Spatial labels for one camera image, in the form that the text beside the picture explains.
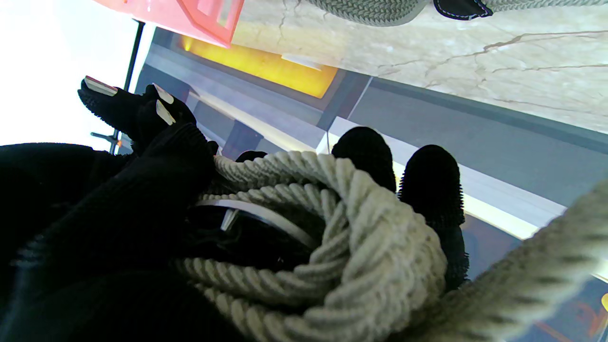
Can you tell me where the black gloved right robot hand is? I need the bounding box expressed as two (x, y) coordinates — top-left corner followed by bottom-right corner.
(0, 76), (198, 200)

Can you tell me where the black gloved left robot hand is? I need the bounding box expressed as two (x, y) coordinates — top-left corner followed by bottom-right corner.
(0, 123), (471, 342)

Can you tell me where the beige woven belt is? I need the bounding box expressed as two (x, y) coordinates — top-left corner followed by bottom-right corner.
(309, 0), (608, 28)
(176, 151), (608, 342)

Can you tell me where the black metal rod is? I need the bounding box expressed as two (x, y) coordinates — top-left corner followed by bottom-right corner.
(90, 20), (146, 155)

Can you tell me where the pink plastic mesh basket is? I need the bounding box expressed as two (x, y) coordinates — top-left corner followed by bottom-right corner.
(95, 0), (245, 49)

